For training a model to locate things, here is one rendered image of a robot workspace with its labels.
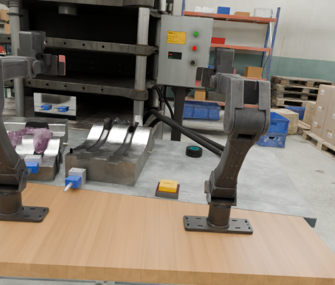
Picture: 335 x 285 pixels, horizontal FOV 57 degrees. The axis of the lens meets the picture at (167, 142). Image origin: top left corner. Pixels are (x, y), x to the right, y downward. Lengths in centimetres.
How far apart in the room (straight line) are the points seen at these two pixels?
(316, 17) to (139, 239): 777
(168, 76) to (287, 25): 638
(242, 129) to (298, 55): 751
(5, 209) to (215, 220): 58
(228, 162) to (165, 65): 119
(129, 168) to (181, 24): 104
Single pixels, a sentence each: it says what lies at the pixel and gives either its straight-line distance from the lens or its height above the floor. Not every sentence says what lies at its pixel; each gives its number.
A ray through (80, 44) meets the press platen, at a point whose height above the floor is 126.
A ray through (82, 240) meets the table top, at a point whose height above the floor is 80.
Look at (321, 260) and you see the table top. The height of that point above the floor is 80.
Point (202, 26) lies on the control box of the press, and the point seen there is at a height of 142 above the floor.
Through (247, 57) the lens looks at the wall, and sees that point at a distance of 789.
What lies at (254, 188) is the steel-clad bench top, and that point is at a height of 80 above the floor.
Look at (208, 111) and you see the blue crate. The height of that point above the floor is 39.
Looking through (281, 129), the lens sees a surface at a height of 28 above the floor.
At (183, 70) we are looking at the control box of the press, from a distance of 189.
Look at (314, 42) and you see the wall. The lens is 830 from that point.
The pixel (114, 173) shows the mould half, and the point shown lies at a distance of 114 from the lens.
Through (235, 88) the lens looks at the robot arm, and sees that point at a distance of 71.
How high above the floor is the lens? 129
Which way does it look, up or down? 17 degrees down
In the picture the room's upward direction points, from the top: 5 degrees clockwise
